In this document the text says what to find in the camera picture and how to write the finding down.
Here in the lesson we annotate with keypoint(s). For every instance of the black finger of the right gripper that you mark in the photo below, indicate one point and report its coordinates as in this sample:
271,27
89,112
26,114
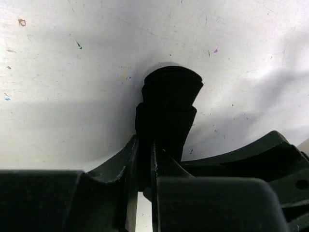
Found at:
271,154
293,193

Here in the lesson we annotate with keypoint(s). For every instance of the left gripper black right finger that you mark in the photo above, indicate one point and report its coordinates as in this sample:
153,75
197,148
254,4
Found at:
184,203

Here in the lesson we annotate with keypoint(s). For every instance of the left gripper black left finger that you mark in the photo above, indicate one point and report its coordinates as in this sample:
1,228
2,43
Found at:
101,200

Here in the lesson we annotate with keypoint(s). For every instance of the black ankle sock white cuff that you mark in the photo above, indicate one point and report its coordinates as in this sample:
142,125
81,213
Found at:
166,114

